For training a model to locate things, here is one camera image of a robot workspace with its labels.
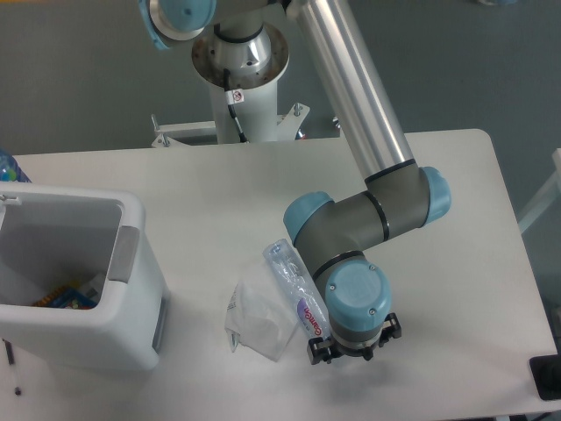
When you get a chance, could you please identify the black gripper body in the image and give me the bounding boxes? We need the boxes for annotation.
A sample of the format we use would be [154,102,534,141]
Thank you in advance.
[330,336,380,360]

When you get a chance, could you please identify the black device at table edge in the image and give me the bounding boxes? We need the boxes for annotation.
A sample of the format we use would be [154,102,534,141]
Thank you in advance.
[529,354,560,401]

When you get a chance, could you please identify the clear plastic water bottle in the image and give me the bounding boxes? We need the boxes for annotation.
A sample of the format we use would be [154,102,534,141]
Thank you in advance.
[262,239,330,339]

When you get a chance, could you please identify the black pen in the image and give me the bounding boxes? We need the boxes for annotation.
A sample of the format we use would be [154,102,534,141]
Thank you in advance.
[3,339,23,397]

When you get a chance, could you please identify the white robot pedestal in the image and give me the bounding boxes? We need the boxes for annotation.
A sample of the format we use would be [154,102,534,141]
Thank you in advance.
[152,23,310,148]

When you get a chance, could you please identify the colourful snack bag in bin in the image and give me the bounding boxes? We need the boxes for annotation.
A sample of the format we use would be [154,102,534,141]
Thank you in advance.
[32,281,101,310]

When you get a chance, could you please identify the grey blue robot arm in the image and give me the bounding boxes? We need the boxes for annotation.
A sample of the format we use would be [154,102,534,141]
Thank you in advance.
[138,1,451,364]

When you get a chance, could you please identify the blue bottle at table edge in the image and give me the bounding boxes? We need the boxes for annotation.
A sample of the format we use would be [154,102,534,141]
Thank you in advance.
[0,150,32,182]

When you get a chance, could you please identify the white trash can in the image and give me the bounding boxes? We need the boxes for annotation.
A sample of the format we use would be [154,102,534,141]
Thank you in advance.
[1,182,170,370]

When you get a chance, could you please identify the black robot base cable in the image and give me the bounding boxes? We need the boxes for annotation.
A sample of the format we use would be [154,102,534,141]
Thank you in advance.
[222,68,250,144]

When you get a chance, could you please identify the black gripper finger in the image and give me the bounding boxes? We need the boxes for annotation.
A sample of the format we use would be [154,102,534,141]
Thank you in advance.
[308,337,334,365]
[378,312,401,346]

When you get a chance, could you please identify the clear plastic wrapper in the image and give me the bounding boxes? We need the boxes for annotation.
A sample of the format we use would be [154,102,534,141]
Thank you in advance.
[224,274,297,362]

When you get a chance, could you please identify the white frame right side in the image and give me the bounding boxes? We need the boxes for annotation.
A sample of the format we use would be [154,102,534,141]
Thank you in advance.
[517,148,560,234]

